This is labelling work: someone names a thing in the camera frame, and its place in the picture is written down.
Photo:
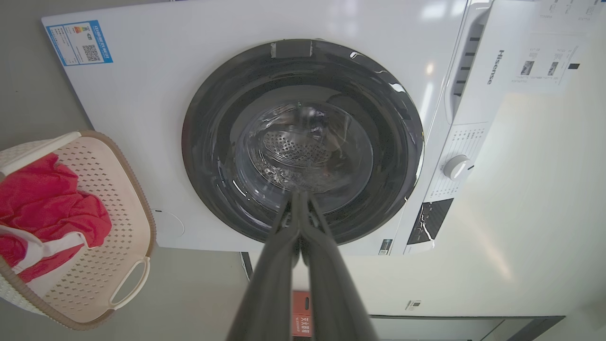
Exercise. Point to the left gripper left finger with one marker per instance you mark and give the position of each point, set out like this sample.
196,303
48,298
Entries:
270,293

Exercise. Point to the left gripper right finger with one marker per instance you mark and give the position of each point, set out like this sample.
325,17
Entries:
331,293

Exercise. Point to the cream perforated laundry basket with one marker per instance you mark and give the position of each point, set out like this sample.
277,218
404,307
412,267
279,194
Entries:
118,199

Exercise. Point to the red box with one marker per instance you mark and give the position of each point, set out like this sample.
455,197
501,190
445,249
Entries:
301,327

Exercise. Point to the small text sticker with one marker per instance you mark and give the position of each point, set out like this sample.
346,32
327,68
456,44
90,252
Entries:
385,246

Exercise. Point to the round white filter cover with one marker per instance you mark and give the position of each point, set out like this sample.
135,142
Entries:
170,225

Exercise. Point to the black washer display panel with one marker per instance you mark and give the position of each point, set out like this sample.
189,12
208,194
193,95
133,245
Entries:
431,220

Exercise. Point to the steel washer drum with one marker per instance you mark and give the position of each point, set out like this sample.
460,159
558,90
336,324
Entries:
293,147

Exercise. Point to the dark round washer door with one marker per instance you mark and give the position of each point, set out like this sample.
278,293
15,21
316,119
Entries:
213,142

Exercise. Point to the white washer control knob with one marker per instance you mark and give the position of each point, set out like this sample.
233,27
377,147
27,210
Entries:
457,167

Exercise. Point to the white front-load washing machine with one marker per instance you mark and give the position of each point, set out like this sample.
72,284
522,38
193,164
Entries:
142,118

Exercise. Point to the white garment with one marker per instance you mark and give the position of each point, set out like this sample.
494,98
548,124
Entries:
57,244

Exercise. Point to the red garment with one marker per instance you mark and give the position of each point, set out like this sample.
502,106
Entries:
42,199

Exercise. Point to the white detergent drawer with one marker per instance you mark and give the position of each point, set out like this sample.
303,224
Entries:
476,23

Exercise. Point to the paper instruction sticker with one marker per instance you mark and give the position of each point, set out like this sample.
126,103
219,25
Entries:
544,66

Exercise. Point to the blue energy label sticker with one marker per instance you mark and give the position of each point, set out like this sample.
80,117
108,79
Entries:
79,43

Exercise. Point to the small wall label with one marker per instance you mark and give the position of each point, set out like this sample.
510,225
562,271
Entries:
414,305

